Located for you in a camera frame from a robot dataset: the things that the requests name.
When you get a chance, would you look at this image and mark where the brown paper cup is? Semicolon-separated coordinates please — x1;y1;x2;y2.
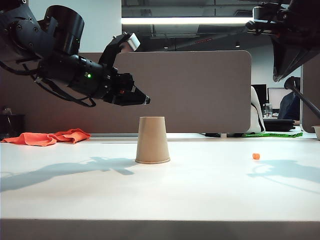
134;116;172;165

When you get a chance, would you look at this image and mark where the dark computer monitor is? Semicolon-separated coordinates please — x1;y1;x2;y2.
252;84;268;111

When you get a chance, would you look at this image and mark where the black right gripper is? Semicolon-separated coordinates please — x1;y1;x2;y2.
245;20;320;83

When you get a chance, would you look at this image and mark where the black flat case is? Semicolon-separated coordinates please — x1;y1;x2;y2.
263;118;297;132

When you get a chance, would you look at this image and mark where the silver left wrist camera with bracket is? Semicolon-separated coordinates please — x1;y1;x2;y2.
98;32;141;73

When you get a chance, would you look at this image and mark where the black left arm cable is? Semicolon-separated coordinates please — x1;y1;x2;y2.
0;59;97;108

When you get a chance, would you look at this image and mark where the clear water bottle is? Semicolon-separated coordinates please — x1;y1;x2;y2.
263;102;273;118

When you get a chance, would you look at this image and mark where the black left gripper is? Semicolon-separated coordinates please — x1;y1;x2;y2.
96;66;152;107

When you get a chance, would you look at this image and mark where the dark box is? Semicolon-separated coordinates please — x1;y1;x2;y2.
0;113;26;141

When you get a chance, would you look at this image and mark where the seated person in dark shirt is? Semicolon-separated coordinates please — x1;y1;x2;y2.
277;91;301;126

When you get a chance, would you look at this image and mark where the orange cloth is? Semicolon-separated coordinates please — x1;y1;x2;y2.
1;128;92;147

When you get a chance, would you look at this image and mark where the black pole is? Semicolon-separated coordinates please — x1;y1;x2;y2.
284;76;320;115

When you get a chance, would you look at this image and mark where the wide brown divider panel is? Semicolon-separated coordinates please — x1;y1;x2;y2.
0;50;252;135

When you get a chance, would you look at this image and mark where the white bag with black strap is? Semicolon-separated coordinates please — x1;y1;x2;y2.
250;85;266;135

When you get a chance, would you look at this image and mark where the brown divider panel white edge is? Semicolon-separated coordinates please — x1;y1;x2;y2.
301;63;320;134

